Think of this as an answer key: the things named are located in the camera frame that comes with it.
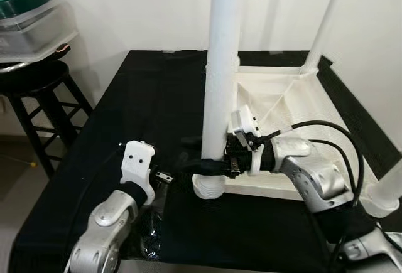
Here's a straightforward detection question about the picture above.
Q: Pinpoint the black tablecloth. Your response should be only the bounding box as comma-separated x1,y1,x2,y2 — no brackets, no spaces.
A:
9,49,402,267

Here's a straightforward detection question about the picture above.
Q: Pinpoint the clear tape strip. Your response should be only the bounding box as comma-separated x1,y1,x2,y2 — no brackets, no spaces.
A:
139,207,169,260

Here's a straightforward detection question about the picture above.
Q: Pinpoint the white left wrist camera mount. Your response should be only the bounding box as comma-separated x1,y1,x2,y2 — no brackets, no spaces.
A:
119,140,156,206

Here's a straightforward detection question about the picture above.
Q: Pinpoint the clear plastic container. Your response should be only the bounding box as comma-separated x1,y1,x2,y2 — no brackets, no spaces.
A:
0,0,79,57

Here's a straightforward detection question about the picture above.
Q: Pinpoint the black stool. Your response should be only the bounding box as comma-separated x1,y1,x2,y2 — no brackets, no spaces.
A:
0,60,95,179

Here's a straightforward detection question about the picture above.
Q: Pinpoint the white plastic table top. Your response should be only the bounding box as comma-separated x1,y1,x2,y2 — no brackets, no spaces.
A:
193,53,402,218

